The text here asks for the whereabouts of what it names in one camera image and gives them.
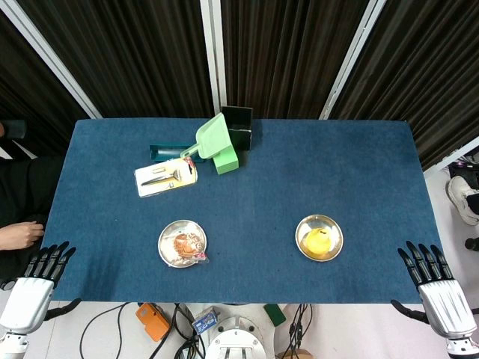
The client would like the bystander bare hand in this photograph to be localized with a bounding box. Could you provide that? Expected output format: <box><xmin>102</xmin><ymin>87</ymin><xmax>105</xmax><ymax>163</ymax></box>
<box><xmin>0</xmin><ymin>221</ymin><xmax>45</xmax><ymax>251</ymax></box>

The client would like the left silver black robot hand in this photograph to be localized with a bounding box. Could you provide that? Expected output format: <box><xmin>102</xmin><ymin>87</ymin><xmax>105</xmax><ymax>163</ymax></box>
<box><xmin>0</xmin><ymin>241</ymin><xmax>82</xmax><ymax>336</ymax></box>

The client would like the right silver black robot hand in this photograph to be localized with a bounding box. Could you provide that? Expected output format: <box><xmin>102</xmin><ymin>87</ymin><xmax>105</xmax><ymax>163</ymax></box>
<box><xmin>391</xmin><ymin>241</ymin><xmax>479</xmax><ymax>341</ymax></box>

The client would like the yellow pear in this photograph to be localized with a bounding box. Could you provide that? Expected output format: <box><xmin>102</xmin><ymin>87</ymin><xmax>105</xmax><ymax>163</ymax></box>
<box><xmin>305</xmin><ymin>226</ymin><xmax>334</xmax><ymax>256</ymax></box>

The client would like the bread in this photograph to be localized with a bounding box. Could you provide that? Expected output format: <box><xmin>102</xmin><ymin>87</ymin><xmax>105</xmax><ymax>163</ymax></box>
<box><xmin>170</xmin><ymin>231</ymin><xmax>210</xmax><ymax>267</ymax></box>

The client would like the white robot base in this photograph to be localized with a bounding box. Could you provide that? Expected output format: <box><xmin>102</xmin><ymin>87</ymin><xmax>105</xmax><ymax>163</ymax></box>
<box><xmin>205</xmin><ymin>316</ymin><xmax>276</xmax><ymax>359</ymax></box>

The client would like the round steel plate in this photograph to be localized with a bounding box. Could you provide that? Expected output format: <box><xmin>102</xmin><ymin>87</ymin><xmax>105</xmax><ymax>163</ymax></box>
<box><xmin>295</xmin><ymin>214</ymin><xmax>344</xmax><ymax>263</ymax></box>
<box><xmin>157</xmin><ymin>219</ymin><xmax>208</xmax><ymax>269</ymax></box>

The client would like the person in black clothing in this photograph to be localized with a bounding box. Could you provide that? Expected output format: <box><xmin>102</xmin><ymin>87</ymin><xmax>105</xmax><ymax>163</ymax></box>
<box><xmin>0</xmin><ymin>119</ymin><xmax>64</xmax><ymax>280</ymax></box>

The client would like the white sneaker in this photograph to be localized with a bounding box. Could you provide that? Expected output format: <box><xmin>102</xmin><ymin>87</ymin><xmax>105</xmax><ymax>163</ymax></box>
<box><xmin>448</xmin><ymin>175</ymin><xmax>479</xmax><ymax>227</ymax></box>

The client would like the orange handheld device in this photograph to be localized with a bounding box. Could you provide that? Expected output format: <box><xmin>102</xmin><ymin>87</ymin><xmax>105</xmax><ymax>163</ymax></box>
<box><xmin>135</xmin><ymin>302</ymin><xmax>171</xmax><ymax>342</ymax></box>

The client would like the dark pleated curtain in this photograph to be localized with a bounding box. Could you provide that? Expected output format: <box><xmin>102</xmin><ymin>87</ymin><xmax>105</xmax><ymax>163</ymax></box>
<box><xmin>0</xmin><ymin>10</ymin><xmax>89</xmax><ymax>158</ymax></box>
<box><xmin>220</xmin><ymin>0</ymin><xmax>370</xmax><ymax>120</ymax></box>
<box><xmin>16</xmin><ymin>0</ymin><xmax>214</xmax><ymax>119</ymax></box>
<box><xmin>331</xmin><ymin>0</ymin><xmax>479</xmax><ymax>171</ymax></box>

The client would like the peeler in yellow blister pack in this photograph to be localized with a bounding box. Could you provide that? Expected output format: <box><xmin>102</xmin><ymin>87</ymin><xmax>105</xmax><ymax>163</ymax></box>
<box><xmin>134</xmin><ymin>156</ymin><xmax>198</xmax><ymax>198</ymax></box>

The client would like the teal metal tray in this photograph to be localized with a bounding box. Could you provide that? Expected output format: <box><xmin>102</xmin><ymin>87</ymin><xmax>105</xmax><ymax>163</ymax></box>
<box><xmin>149</xmin><ymin>144</ymin><xmax>206</xmax><ymax>163</ymax></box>

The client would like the small dark green block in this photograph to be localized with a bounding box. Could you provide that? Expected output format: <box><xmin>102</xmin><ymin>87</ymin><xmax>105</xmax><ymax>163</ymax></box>
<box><xmin>263</xmin><ymin>303</ymin><xmax>287</xmax><ymax>327</ymax></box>

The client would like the small blue labelled box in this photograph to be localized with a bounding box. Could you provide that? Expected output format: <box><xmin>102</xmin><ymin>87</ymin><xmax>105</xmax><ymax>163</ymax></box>
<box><xmin>192</xmin><ymin>306</ymin><xmax>220</xmax><ymax>335</ymax></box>

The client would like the light green plastic dustpan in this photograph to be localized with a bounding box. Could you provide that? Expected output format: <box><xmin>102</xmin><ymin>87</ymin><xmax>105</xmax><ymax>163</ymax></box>
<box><xmin>180</xmin><ymin>112</ymin><xmax>230</xmax><ymax>160</ymax></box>

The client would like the green foam block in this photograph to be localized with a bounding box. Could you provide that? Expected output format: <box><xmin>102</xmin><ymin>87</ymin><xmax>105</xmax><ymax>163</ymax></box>
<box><xmin>212</xmin><ymin>144</ymin><xmax>240</xmax><ymax>176</ymax></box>

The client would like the blue table cloth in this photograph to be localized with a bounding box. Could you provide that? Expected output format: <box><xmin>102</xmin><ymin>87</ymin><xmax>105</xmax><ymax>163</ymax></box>
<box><xmin>41</xmin><ymin>118</ymin><xmax>442</xmax><ymax>304</ymax></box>

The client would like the dark green open box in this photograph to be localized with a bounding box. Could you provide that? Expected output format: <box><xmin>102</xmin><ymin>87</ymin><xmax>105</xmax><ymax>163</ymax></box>
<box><xmin>220</xmin><ymin>106</ymin><xmax>254</xmax><ymax>151</ymax></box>

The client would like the black cable bundle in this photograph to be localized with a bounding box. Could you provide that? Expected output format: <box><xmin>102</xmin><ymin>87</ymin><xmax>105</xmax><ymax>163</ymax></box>
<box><xmin>280</xmin><ymin>303</ymin><xmax>314</xmax><ymax>359</ymax></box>

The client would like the white partition post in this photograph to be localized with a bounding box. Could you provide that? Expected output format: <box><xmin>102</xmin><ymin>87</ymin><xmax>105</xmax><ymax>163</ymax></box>
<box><xmin>319</xmin><ymin>0</ymin><xmax>388</xmax><ymax>120</ymax></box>
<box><xmin>0</xmin><ymin>0</ymin><xmax>103</xmax><ymax>120</ymax></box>
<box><xmin>200</xmin><ymin>0</ymin><xmax>228</xmax><ymax>113</ymax></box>

